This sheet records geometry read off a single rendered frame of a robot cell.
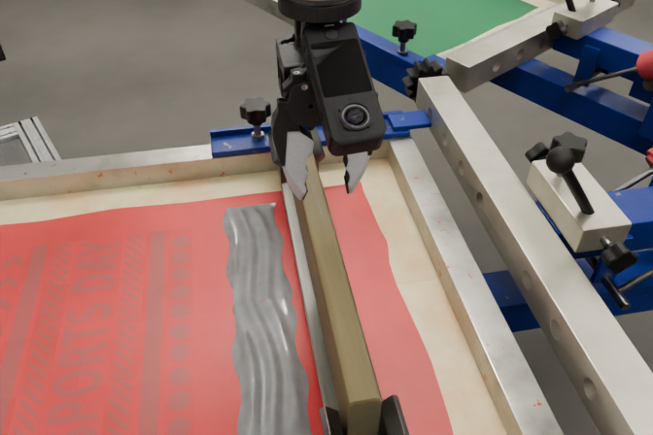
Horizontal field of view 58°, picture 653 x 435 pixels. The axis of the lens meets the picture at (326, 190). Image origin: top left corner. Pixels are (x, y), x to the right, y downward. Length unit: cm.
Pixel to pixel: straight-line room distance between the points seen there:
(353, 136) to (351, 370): 21
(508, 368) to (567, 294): 10
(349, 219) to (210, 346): 26
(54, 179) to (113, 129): 194
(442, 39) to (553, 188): 65
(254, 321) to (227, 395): 9
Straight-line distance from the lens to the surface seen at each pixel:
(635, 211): 79
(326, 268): 61
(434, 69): 99
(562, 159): 62
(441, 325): 70
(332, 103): 46
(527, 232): 71
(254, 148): 87
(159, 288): 75
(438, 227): 76
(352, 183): 60
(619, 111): 121
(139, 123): 286
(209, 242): 80
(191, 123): 279
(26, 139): 249
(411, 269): 76
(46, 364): 73
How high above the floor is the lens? 151
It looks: 40 degrees down
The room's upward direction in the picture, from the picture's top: straight up
